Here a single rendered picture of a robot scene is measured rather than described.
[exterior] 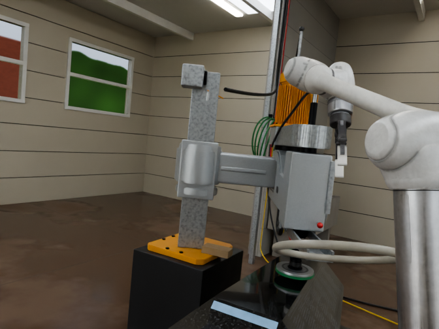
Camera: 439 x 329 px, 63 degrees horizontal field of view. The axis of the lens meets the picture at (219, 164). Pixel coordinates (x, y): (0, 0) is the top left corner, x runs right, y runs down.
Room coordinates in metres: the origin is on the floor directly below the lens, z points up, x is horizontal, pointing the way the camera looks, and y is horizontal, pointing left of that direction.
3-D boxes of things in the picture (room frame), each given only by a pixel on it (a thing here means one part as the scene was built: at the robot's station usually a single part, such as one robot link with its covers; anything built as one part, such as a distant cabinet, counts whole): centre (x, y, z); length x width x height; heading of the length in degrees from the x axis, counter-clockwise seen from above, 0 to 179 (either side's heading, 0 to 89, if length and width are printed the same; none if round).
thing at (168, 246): (2.65, 0.15, 0.76); 0.49 x 0.49 x 0.05; 61
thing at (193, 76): (2.52, 0.23, 2.00); 0.20 x 0.18 x 0.15; 61
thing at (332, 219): (5.32, -1.36, 0.43); 1.30 x 0.62 x 0.86; 147
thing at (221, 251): (2.48, -0.04, 0.81); 0.20 x 0.10 x 0.05; 69
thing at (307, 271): (2.01, -0.49, 0.89); 0.21 x 0.21 x 0.01
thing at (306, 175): (2.09, -0.49, 1.34); 0.36 x 0.22 x 0.45; 179
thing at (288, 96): (2.67, -0.51, 1.92); 0.31 x 0.28 x 0.40; 89
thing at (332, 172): (1.94, -0.60, 1.39); 0.08 x 0.03 x 0.28; 179
